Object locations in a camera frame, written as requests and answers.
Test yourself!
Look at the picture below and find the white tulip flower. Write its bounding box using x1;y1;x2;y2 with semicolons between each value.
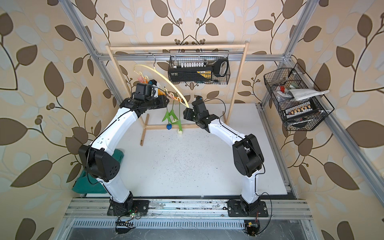
173;120;183;135
168;102;180;125

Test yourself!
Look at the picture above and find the blue tulip flower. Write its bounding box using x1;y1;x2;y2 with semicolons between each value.
162;102;177;130

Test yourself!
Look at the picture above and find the cream clothes hanger with clips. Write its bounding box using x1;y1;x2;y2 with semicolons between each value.
133;53;190;108

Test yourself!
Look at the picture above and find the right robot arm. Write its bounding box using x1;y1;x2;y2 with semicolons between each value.
183;96;265;212

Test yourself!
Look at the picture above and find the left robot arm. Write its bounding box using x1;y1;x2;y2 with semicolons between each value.
78;80;169;205

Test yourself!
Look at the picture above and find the black yellow tool in basket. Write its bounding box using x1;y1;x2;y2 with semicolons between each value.
168;58;231;85

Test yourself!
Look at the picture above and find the green plastic tool case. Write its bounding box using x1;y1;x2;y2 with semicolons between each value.
72;146;124;194

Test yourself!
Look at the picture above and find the white paper in side basket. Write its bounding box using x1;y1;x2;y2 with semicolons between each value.
288;89;330;101

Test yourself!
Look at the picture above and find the paint tube set box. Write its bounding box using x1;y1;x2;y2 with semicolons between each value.
283;100;319;120

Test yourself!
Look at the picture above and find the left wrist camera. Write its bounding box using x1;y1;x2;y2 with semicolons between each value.
149;80;159;98

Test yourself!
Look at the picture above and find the back black wire basket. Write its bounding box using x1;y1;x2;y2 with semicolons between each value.
168;50;231;85

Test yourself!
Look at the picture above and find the wooden drying rack frame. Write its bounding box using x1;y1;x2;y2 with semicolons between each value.
104;41;250;147

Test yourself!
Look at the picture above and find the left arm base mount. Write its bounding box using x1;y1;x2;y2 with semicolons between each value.
107;199;149;217

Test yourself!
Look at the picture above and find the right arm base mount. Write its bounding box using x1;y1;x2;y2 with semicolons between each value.
227;199;269;218

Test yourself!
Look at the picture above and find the side black wire basket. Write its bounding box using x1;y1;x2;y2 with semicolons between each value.
264;63;335;132

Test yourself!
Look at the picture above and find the aluminium rail at front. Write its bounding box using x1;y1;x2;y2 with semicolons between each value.
64;198;313;220

